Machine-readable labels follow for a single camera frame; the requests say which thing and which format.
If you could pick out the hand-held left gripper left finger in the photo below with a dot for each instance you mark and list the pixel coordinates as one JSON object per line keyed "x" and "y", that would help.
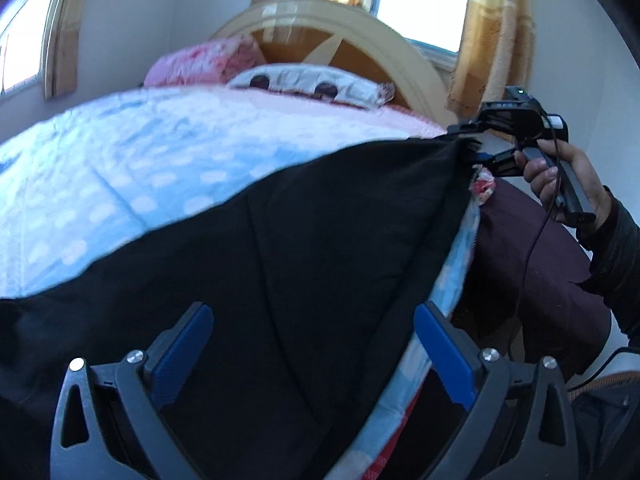
{"x": 182, "y": 347}

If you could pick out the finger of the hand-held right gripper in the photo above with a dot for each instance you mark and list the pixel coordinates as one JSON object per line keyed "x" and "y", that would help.
{"x": 472, "y": 128}
{"x": 497, "y": 162}

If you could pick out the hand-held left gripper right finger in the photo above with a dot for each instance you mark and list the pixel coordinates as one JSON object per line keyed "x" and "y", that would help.
{"x": 442, "y": 355}

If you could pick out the black pants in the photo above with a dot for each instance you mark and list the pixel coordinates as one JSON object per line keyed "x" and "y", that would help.
{"x": 300, "y": 235}

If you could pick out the person's right forearm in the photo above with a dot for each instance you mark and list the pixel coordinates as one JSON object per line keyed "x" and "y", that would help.
{"x": 620, "y": 260}

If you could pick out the person's right hand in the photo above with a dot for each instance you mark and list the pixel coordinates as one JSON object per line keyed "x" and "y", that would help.
{"x": 585, "y": 170}

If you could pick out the red floral cloth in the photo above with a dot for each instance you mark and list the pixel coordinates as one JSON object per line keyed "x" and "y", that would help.
{"x": 482, "y": 185}

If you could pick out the person's maroon trouser leg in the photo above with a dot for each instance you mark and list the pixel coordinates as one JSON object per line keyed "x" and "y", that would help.
{"x": 540, "y": 270}

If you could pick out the wooden headboard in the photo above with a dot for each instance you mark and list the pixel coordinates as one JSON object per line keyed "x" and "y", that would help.
{"x": 380, "y": 45}

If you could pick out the window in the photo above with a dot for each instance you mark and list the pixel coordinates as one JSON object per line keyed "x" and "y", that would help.
{"x": 425, "y": 5}
{"x": 20, "y": 45}

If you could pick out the person's dark jacket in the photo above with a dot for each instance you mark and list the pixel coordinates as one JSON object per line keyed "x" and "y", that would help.
{"x": 610, "y": 425}

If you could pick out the white printed pillow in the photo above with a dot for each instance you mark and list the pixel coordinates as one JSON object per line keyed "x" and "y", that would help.
{"x": 295, "y": 80}

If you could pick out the blue dotted bed sheet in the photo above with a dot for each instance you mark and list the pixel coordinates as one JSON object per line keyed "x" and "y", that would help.
{"x": 125, "y": 160}

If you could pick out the pink floral pillow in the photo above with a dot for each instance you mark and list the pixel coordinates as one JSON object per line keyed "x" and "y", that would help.
{"x": 200, "y": 62}

